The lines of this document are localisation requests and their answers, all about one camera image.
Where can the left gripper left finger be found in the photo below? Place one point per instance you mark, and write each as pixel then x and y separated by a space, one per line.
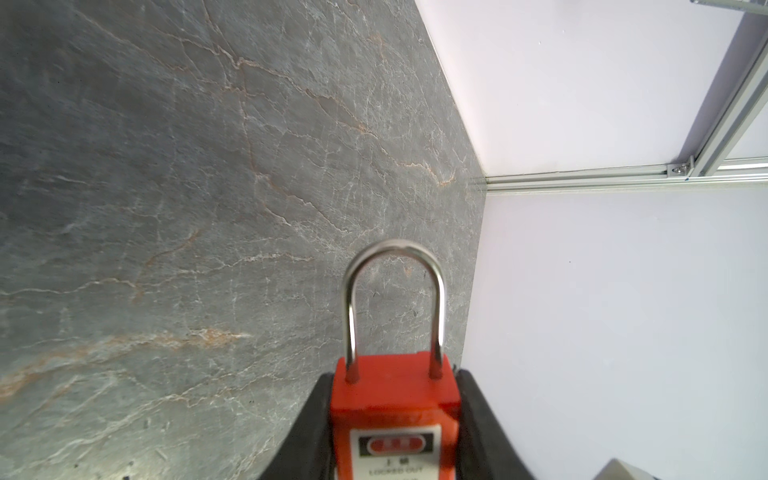
pixel 307 451

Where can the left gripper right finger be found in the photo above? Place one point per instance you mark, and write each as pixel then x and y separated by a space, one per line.
pixel 484 450

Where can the red safety padlock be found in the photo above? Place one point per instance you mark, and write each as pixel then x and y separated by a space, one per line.
pixel 395 416

